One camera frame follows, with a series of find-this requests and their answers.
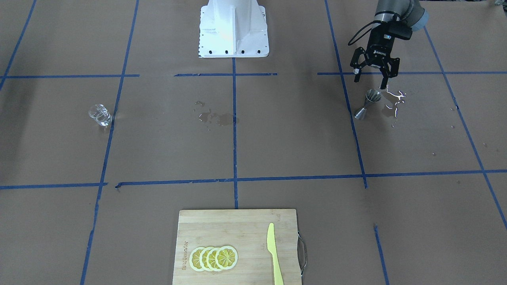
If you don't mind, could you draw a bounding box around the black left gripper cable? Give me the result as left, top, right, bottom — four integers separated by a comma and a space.
348, 21, 381, 47

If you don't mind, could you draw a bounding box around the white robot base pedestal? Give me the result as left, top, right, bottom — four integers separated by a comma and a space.
198, 0, 270, 58

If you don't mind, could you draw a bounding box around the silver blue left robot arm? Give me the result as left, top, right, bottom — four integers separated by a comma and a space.
348, 0, 429, 90

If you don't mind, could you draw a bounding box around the steel jigger measuring cup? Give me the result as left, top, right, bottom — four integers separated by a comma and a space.
353, 89, 382, 120

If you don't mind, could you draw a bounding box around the clear glass shaker cup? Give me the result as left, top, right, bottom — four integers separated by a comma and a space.
88, 104, 113, 127

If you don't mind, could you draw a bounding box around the lemon slice top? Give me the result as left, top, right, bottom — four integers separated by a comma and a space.
215, 245, 238, 270

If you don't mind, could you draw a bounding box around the yellow plastic knife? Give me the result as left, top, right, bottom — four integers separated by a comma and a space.
267, 222, 284, 285

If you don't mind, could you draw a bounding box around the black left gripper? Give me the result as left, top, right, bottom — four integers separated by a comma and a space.
350, 22, 400, 90

